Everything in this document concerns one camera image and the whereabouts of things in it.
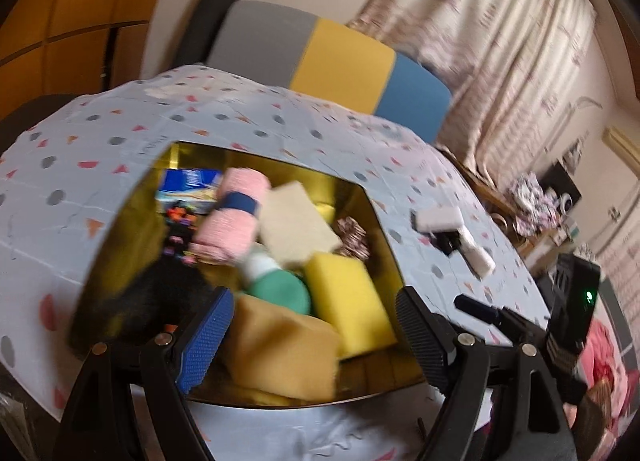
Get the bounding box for black foam roll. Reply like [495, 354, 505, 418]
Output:
[172, 0, 246, 67]

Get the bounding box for blue and white carton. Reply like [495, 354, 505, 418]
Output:
[154, 168, 223, 214]

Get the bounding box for pile of clothes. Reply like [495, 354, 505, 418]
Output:
[507, 174, 561, 232]

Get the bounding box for black monitor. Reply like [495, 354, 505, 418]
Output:
[542, 161, 583, 212]

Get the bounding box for gold box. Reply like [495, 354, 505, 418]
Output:
[67, 141, 408, 409]

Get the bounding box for mustard yellow cloth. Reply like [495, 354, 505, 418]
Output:
[220, 293, 343, 404]

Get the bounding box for green bottle with white cap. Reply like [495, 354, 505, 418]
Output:
[237, 248, 312, 314]

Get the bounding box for beige folded cloth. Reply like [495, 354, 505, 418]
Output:
[257, 181, 343, 269]

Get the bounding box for wall air conditioner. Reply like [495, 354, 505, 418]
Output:
[602, 126, 640, 167]

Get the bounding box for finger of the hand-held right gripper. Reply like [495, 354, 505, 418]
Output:
[454, 293, 551, 347]

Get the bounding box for pink towel with blue band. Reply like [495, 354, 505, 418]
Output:
[190, 167, 272, 267]

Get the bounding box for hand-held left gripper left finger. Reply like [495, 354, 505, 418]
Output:
[60, 286, 236, 461]

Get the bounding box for grey yellow blue chair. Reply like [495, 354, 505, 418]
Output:
[207, 0, 451, 144]

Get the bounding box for orange wooden cabinet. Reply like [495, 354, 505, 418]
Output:
[0, 0, 181, 122]

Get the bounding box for wooden side table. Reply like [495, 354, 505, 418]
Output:
[440, 146, 531, 242]

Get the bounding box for white rolled towel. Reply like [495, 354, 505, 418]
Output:
[457, 226, 497, 277]

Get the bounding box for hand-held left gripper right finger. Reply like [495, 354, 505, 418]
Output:
[395, 285, 576, 461]

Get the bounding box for leopard print scrunchie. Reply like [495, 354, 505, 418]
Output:
[334, 216, 371, 262]

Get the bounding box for white sponge block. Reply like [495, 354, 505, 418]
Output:
[410, 205, 466, 234]

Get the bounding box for black scrunchie with coloured beads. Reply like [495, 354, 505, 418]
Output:
[165, 206, 201, 264]

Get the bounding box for black wig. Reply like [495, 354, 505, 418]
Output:
[95, 261, 216, 342]

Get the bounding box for pink quilt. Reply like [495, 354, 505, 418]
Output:
[575, 316, 640, 442]

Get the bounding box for beige patterned curtain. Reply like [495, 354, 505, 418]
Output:
[350, 0, 601, 192]

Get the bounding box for yellow sponge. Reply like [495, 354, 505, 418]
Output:
[304, 251, 398, 359]

